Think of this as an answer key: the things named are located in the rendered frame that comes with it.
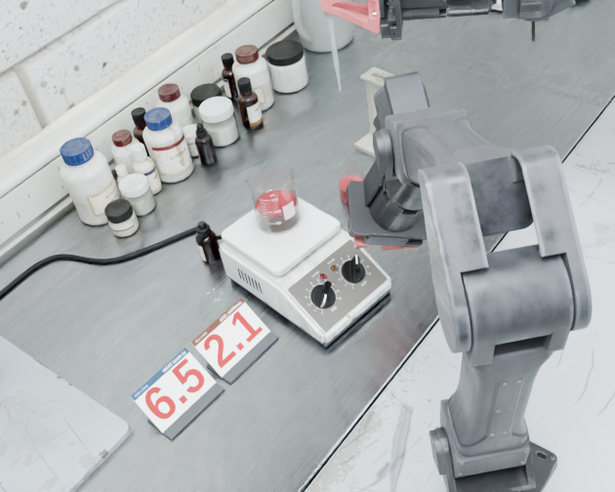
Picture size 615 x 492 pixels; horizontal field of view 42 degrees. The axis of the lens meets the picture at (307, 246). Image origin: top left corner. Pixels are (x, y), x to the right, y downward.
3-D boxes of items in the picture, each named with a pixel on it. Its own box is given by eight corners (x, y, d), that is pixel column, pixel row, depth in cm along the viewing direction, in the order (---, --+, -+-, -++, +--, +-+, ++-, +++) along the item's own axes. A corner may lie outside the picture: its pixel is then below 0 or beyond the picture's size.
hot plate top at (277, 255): (344, 226, 106) (344, 222, 105) (278, 279, 100) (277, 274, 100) (283, 191, 113) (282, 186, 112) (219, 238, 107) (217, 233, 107)
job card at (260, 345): (278, 338, 104) (273, 317, 101) (230, 384, 99) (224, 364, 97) (245, 317, 107) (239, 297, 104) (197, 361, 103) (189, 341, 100)
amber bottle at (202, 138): (221, 157, 134) (211, 121, 129) (210, 167, 132) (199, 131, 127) (207, 152, 135) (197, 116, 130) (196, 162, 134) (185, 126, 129)
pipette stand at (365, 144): (424, 140, 130) (421, 71, 121) (391, 165, 126) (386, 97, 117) (386, 123, 134) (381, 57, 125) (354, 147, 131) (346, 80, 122)
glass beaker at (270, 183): (307, 206, 109) (298, 157, 103) (300, 239, 104) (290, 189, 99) (257, 207, 110) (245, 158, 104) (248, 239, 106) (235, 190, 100)
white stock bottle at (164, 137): (148, 174, 133) (129, 117, 125) (178, 154, 136) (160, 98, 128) (172, 188, 129) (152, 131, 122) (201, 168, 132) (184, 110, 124)
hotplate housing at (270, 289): (394, 292, 107) (390, 249, 101) (325, 351, 101) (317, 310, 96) (282, 224, 120) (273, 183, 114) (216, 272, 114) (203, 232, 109)
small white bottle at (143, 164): (139, 195, 129) (122, 152, 123) (146, 182, 132) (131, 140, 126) (157, 196, 128) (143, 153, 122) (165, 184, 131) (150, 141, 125)
